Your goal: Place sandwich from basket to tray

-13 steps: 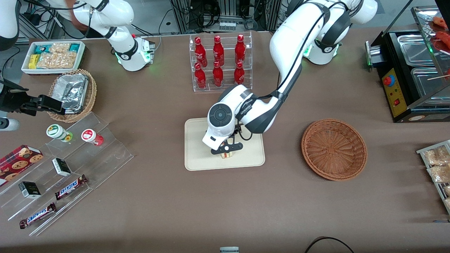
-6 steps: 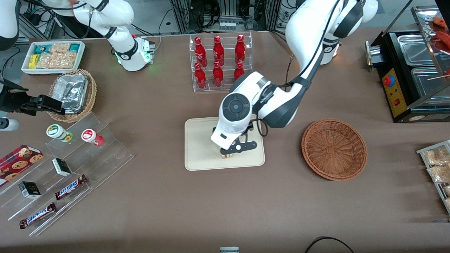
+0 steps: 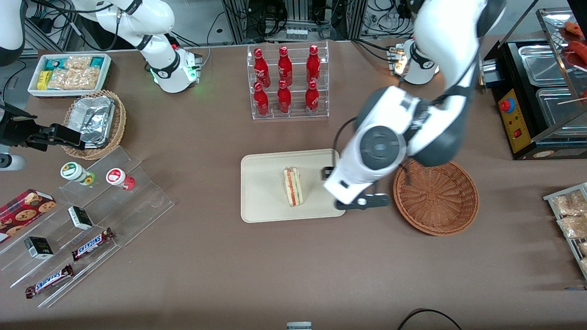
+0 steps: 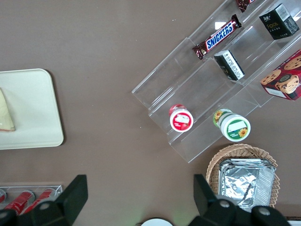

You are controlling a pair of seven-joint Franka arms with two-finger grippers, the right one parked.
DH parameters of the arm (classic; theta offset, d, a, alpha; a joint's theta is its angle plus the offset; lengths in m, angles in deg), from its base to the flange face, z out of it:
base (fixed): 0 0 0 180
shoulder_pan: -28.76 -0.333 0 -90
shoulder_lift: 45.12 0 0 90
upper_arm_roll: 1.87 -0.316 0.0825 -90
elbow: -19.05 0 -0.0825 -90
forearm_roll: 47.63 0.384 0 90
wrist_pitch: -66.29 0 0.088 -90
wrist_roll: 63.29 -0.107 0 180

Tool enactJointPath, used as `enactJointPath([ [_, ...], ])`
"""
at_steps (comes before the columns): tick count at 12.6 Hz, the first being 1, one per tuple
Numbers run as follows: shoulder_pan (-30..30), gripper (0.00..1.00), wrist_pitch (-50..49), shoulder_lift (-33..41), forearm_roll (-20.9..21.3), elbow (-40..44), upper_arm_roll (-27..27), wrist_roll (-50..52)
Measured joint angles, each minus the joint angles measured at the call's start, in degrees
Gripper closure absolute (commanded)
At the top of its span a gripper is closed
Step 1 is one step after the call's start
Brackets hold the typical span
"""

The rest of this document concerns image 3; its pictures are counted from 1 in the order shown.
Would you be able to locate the light wicker basket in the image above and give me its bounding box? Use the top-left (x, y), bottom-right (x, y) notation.
top-left (62, 90), bottom-right (127, 160)

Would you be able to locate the triangular sandwich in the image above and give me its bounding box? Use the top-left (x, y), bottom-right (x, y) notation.
top-left (282, 167), bottom-right (304, 208)

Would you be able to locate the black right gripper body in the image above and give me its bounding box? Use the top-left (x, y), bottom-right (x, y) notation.
top-left (0, 104), bottom-right (40, 149)

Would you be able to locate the black cable loop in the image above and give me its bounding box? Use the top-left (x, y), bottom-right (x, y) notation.
top-left (397, 308), bottom-right (464, 330)

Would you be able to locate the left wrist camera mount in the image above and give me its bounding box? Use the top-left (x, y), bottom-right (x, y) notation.
top-left (334, 193), bottom-right (392, 211)

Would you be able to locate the aluminium equipment rack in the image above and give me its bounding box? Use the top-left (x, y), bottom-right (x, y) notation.
top-left (222, 0), bottom-right (367, 44)

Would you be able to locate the grey aluminium frame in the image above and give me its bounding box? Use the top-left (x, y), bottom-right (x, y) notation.
top-left (23, 0), bottom-right (85, 52)

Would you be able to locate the red lid cup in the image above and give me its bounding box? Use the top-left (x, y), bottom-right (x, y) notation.
top-left (106, 168), bottom-right (135, 191)

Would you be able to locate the aluminium foil tray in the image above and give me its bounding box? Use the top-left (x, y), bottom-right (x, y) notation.
top-left (69, 96), bottom-right (116, 149)

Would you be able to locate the red cola bottle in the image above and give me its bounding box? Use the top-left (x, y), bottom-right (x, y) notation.
top-left (277, 46), bottom-right (293, 87)
top-left (254, 82), bottom-right (270, 116)
top-left (254, 48), bottom-right (271, 88)
top-left (305, 80), bottom-right (320, 115)
top-left (306, 44), bottom-right (321, 85)
top-left (277, 80), bottom-right (292, 114)

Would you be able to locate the grey wire rack tray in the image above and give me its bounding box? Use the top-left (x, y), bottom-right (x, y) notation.
top-left (543, 182), bottom-right (587, 280)

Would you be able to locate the white snack bin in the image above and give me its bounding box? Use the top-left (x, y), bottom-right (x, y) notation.
top-left (28, 53), bottom-right (112, 99)

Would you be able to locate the steel pan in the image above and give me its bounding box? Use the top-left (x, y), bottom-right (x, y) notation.
top-left (518, 44), bottom-right (569, 86)
top-left (536, 87), bottom-right (587, 128)

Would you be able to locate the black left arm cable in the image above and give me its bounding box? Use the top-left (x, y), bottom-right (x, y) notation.
top-left (332, 116), bottom-right (359, 169)

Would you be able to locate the green lid cup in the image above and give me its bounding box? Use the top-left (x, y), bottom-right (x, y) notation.
top-left (61, 162), bottom-right (95, 186)

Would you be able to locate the clear acrylic stepped stand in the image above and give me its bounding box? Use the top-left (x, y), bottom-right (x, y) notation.
top-left (0, 146), bottom-right (175, 308)

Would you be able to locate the red cookie box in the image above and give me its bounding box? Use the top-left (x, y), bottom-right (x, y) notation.
top-left (0, 189), bottom-right (57, 243)

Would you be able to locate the black hot dog roller machine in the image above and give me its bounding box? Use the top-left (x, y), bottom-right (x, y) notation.
top-left (477, 7), bottom-right (587, 160)

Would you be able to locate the clear rice cracker bag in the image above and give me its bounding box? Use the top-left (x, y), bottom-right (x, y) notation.
top-left (73, 68), bottom-right (100, 90)
top-left (64, 55), bottom-right (92, 70)
top-left (47, 69), bottom-right (76, 90)

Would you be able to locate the snickers bar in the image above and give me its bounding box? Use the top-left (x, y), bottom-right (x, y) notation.
top-left (71, 228), bottom-right (115, 262)
top-left (25, 264), bottom-right (74, 299)

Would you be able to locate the beige plastic tray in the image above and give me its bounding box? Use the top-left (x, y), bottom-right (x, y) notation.
top-left (241, 149), bottom-right (346, 223)

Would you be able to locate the small black box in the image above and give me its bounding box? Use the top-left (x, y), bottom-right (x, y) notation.
top-left (68, 206), bottom-right (94, 231)
top-left (24, 236), bottom-right (54, 260)

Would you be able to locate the clear acrylic bottle rack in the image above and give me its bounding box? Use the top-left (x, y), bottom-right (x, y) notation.
top-left (247, 41), bottom-right (330, 121)

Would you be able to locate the brown wicker basket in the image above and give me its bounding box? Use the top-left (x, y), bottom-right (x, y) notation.
top-left (393, 158), bottom-right (480, 237)

